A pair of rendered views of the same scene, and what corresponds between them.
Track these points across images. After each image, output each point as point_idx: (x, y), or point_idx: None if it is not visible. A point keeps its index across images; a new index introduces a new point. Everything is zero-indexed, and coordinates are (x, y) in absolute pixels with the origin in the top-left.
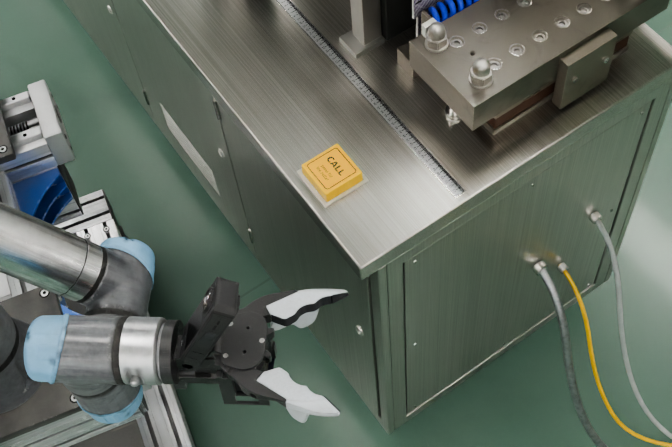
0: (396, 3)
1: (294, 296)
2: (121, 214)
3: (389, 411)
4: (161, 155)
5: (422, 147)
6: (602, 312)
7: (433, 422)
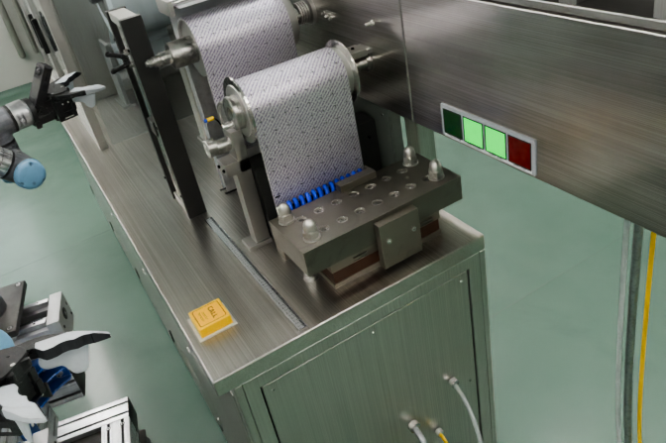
0: (275, 209)
1: (61, 335)
2: (151, 424)
3: None
4: (187, 384)
5: (281, 299)
6: None
7: None
